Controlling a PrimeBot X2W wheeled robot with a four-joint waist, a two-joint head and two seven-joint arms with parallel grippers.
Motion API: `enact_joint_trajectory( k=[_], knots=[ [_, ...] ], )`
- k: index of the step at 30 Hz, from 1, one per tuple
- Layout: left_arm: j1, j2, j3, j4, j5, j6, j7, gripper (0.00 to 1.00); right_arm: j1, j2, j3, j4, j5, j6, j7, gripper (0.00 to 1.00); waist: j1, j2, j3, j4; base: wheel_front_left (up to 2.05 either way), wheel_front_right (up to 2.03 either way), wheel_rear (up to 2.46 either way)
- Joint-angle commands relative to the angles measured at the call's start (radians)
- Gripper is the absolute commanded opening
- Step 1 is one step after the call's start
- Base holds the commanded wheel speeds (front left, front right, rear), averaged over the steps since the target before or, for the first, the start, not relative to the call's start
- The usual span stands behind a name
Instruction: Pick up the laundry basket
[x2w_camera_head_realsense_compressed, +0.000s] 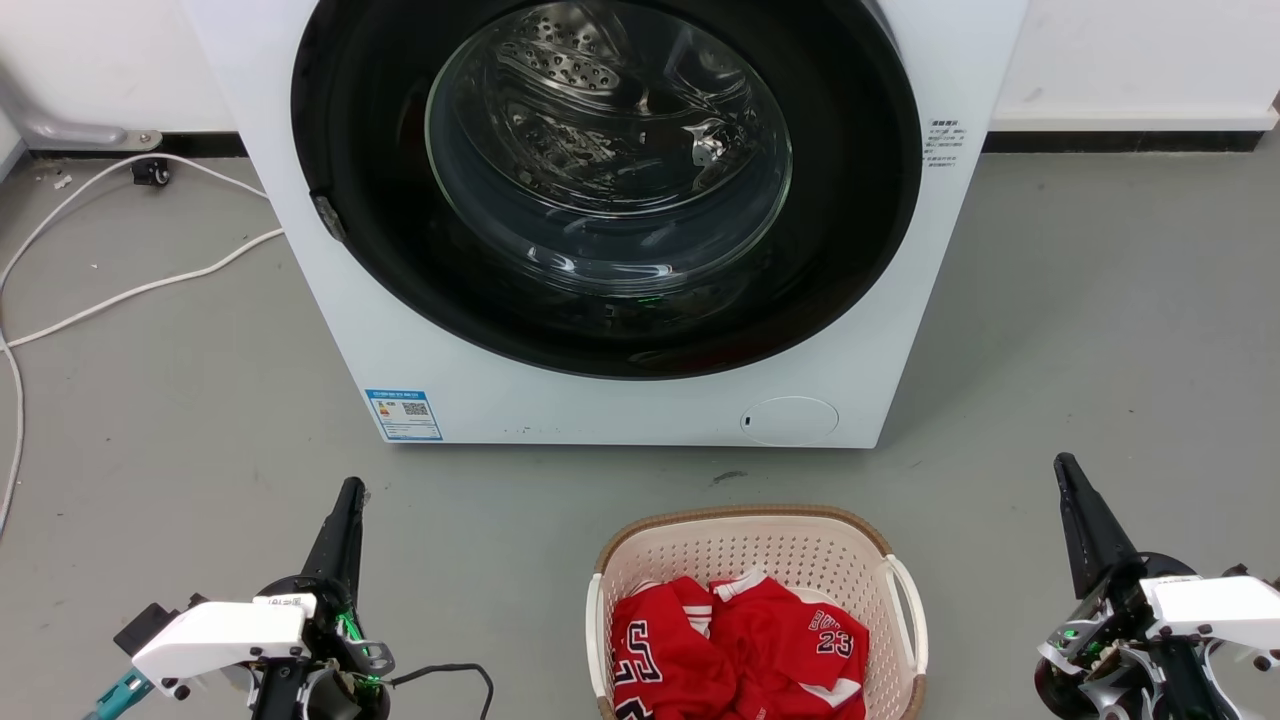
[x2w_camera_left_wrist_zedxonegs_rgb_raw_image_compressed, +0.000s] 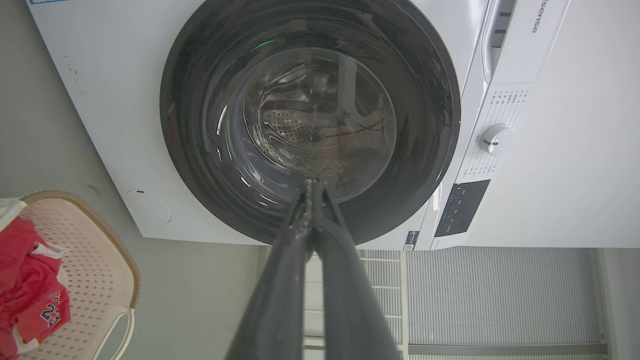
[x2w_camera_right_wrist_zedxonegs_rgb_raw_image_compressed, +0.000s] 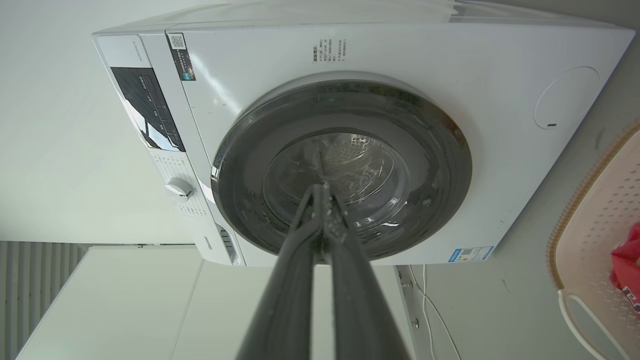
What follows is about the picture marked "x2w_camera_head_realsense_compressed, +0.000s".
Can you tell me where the white power cable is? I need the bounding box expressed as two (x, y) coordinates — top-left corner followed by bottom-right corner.
(0, 152), (273, 293)
(0, 228), (286, 536)

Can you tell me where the small printed text sticker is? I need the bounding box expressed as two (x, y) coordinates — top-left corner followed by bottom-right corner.
(926, 117), (969, 171)

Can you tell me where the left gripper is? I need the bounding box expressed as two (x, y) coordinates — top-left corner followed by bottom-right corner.
(245, 478), (397, 720)

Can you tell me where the round white filter cover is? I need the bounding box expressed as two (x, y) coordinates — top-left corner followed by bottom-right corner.
(740, 396), (841, 448)

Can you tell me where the white front-load washing machine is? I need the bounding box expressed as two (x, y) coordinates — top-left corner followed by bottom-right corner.
(180, 0), (1030, 450)

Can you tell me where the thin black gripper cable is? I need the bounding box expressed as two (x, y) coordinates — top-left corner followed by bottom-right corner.
(385, 662), (497, 720)

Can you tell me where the cream plastic laundry basket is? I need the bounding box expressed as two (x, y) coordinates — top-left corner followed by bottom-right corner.
(585, 504), (930, 720)

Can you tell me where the blue energy label sticker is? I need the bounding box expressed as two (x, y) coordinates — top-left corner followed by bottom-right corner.
(365, 388), (444, 443)

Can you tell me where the teal connector piece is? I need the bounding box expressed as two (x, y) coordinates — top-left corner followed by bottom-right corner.
(82, 668), (156, 720)

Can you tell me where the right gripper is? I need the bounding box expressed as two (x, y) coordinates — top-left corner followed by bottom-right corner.
(1033, 453), (1280, 720)

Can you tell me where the round black washer door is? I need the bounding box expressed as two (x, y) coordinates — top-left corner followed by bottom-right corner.
(290, 0), (924, 381)

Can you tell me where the red jersey with white numerals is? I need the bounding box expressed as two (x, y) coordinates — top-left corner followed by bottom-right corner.
(609, 576), (739, 720)

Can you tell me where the red jersey number 23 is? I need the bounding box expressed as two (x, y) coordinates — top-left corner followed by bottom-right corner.
(706, 568), (871, 720)

